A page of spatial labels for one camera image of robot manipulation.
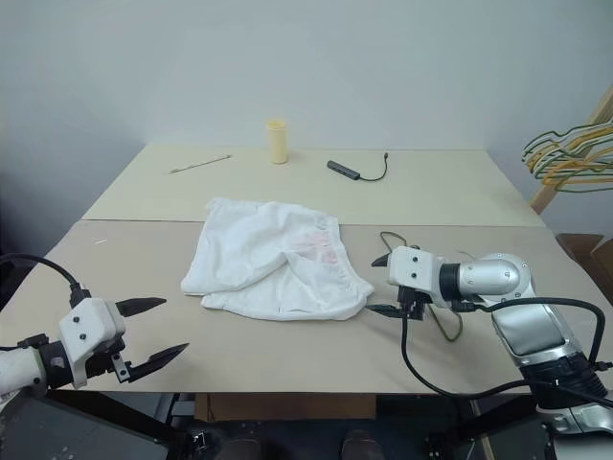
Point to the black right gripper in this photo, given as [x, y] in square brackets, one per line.
[412, 304]

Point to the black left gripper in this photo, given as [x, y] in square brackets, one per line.
[103, 361]

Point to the white shorts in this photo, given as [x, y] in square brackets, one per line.
[258, 254]

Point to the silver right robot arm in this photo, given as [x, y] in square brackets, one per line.
[498, 275]

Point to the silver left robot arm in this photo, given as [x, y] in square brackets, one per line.
[14, 366]

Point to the brown cardboard sheet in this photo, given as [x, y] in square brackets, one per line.
[287, 407]

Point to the thin metal rod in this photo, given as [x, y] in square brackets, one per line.
[198, 164]

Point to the cream plastic cup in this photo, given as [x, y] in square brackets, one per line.
[277, 144]

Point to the wooden clothes rack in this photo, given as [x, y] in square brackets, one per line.
[555, 182]

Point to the brown cardboard box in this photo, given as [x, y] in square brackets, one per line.
[582, 246]

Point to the bunch of clothes hangers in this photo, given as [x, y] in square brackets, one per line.
[574, 152]

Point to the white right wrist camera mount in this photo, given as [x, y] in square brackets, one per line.
[412, 270]

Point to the black metal table frame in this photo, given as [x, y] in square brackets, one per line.
[134, 417]

